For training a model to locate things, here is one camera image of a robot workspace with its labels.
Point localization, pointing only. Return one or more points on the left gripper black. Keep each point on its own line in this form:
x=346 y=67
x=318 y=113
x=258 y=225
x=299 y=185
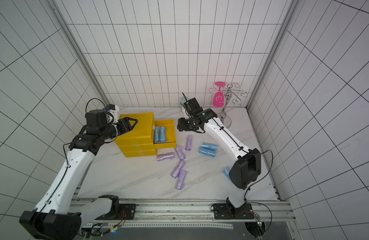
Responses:
x=126 y=126

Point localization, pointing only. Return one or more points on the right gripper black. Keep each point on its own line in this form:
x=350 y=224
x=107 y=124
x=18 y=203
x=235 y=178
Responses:
x=190 y=124

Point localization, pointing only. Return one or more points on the yellow drawer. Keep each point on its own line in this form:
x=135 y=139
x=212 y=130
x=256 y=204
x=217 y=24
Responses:
x=169 y=134

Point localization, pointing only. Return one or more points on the blue bag roll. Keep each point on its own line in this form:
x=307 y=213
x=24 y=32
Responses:
x=207 y=152
x=210 y=146
x=226 y=172
x=156 y=134
x=162 y=134

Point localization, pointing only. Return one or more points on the blue bag roll top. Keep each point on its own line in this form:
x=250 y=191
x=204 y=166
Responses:
x=210 y=146

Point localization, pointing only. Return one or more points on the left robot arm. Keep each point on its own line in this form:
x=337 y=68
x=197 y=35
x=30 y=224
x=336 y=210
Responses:
x=51 y=218

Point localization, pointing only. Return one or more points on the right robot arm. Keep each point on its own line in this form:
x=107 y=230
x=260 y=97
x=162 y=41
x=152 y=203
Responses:
x=247 y=165

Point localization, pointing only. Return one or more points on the yellow drawer cabinet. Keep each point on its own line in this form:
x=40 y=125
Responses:
x=139 y=141

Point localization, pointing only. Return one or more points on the purple bag roll top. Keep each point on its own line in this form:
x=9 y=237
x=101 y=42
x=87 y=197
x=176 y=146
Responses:
x=189 y=142

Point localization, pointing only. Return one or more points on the purple bag roll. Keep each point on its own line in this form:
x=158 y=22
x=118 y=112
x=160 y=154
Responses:
x=181 y=180
x=180 y=153
x=189 y=142
x=177 y=169
x=166 y=156

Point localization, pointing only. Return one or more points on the mint green jar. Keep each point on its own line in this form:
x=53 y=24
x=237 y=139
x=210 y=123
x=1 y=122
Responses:
x=183 y=102

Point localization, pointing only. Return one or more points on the purple bag roll upper middle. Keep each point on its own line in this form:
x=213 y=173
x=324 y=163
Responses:
x=180 y=153

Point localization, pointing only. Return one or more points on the purple bag roll left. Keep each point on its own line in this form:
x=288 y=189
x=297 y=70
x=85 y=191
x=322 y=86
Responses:
x=166 y=156

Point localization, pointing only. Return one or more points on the chrome glass rack stand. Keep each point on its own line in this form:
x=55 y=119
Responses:
x=233 y=95

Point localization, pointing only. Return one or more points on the pink plastic wine glass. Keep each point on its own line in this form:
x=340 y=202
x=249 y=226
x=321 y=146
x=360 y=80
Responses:
x=218 y=100

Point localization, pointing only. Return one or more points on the purple bag roll lower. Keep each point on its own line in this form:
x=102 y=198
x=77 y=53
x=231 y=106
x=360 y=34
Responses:
x=177 y=169

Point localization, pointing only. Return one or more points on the purple bag roll bottom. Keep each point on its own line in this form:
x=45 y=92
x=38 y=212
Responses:
x=181 y=180

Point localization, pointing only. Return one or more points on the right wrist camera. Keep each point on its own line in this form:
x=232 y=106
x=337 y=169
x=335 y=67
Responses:
x=187 y=110

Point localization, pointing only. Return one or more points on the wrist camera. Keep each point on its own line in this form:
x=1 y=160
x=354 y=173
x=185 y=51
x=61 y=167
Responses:
x=113 y=110
x=187 y=110

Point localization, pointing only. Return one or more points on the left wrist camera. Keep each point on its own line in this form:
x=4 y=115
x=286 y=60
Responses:
x=113 y=110

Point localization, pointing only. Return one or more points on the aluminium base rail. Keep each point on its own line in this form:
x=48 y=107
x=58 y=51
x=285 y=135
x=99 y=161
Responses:
x=190 y=213

